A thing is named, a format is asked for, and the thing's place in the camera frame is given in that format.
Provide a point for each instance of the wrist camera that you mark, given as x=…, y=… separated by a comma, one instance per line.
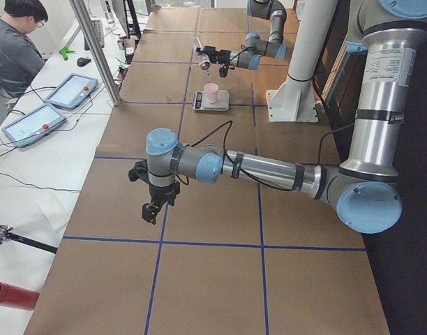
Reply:
x=223, y=71

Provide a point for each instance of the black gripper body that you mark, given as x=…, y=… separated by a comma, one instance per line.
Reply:
x=222, y=55
x=162, y=192

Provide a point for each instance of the pink plastic cup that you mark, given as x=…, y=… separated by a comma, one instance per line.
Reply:
x=211, y=92

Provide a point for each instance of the lower teach pendant tablet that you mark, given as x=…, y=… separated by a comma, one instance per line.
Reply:
x=33, y=126

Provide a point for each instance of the aluminium frame post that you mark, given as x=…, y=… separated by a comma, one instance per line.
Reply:
x=84, y=21

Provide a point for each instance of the grey digital kitchen scale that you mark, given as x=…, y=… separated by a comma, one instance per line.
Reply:
x=201, y=104

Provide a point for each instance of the green plastic clamp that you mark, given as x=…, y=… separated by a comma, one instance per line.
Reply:
x=65, y=51

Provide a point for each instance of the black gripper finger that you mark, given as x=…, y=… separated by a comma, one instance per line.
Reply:
x=150, y=211
x=210, y=52

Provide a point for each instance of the red cylinder bottle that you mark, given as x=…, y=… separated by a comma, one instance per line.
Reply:
x=17, y=297

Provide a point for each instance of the small brown box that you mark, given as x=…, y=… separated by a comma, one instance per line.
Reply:
x=129, y=46

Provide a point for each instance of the teach pendant tablet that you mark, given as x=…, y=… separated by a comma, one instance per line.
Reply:
x=33, y=126
x=72, y=91

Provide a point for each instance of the seated person grey shirt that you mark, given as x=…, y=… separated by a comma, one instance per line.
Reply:
x=20, y=60

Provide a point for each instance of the upper teach pendant tablet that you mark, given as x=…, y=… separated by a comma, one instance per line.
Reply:
x=72, y=91

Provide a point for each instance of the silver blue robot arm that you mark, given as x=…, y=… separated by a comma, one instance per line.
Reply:
x=254, y=47
x=361, y=189

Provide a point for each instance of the white pedestal column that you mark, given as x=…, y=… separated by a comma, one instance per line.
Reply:
x=294, y=100

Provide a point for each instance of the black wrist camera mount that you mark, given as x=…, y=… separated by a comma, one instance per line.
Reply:
x=139, y=171

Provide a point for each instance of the black tripod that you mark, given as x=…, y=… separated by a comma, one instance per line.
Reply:
x=7, y=234

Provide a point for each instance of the black computer mouse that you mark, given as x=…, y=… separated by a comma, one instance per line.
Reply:
x=82, y=61

